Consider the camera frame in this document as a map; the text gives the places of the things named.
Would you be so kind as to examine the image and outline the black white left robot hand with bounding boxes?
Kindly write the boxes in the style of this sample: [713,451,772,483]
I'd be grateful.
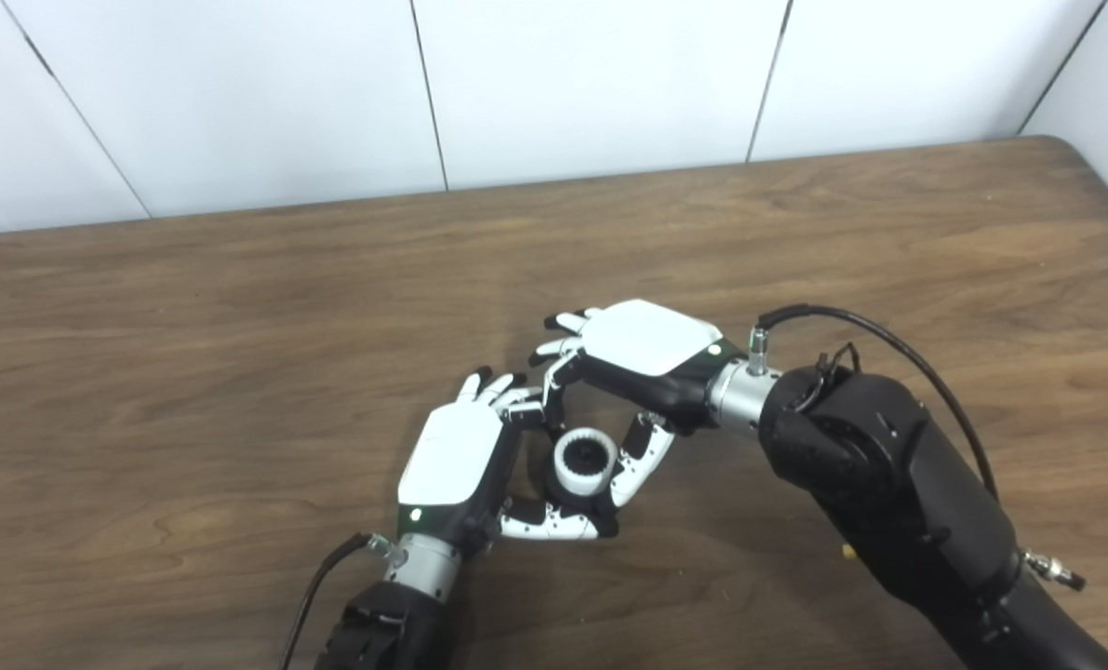
[395,366,621,559]

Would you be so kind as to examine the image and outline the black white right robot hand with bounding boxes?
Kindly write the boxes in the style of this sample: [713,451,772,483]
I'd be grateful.
[527,299,728,508]

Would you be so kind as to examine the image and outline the round black part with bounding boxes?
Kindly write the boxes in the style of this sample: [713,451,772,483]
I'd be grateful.
[544,441,612,515]

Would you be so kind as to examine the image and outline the white ring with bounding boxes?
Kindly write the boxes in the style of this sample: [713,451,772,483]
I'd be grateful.
[553,426,621,497]

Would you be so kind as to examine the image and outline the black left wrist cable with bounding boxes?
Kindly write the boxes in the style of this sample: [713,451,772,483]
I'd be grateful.
[278,531,398,670]

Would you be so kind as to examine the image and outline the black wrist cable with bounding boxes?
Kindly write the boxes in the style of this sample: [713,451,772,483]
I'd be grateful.
[278,531,398,670]
[746,303,1002,503]

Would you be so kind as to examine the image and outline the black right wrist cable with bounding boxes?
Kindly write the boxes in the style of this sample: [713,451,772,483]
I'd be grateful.
[746,303,1002,503]

